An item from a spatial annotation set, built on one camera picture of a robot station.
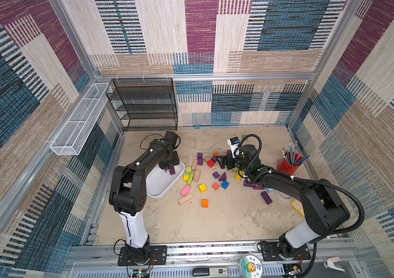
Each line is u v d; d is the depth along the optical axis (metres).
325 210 0.45
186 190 0.92
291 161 0.94
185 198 0.89
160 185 0.89
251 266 0.64
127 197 0.50
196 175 0.96
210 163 1.02
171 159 0.81
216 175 0.97
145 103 1.08
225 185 0.92
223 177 0.94
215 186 0.94
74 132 0.73
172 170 0.99
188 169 0.96
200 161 1.02
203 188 0.91
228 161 0.80
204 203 0.87
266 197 0.89
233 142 0.78
